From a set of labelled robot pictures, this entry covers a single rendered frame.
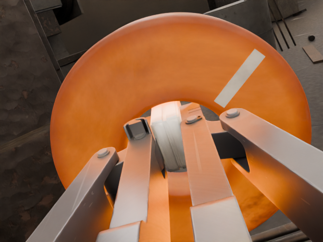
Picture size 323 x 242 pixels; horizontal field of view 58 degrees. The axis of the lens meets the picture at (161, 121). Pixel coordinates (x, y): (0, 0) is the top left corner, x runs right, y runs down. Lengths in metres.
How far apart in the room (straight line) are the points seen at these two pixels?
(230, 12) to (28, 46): 2.22
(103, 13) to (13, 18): 6.60
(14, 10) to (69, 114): 0.41
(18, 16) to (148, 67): 0.43
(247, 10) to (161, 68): 2.52
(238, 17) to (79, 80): 2.51
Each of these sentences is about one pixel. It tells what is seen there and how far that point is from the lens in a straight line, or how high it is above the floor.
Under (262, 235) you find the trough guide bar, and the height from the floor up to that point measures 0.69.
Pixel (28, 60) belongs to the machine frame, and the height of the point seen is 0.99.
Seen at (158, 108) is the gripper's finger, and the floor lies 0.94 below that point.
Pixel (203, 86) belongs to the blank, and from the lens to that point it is 0.16.
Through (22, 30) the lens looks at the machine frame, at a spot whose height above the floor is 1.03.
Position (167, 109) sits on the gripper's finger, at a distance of 0.15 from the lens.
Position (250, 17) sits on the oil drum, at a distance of 2.68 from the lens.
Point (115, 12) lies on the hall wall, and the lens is 7.26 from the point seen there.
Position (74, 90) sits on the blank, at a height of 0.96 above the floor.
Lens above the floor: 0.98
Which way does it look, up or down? 19 degrees down
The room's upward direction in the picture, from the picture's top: 19 degrees counter-clockwise
